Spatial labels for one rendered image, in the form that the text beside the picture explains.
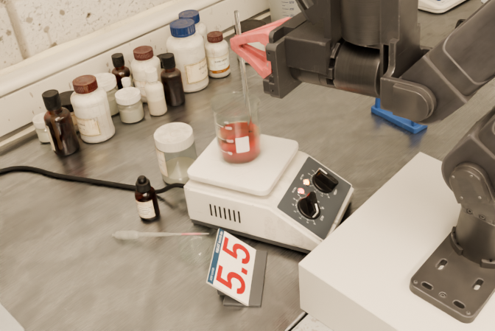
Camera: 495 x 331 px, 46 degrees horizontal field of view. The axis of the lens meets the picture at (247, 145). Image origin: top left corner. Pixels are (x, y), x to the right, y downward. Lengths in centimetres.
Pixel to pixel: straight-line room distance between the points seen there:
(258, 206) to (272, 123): 30
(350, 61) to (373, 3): 7
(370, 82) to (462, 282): 22
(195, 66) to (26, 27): 31
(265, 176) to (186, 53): 42
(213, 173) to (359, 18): 30
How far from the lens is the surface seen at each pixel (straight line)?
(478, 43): 54
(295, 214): 74
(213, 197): 76
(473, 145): 58
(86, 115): 101
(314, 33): 63
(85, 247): 84
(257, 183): 74
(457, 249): 67
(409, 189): 75
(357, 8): 58
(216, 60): 116
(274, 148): 80
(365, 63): 60
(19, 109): 110
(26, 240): 88
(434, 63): 56
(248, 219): 76
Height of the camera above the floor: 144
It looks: 34 degrees down
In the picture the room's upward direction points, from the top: 5 degrees counter-clockwise
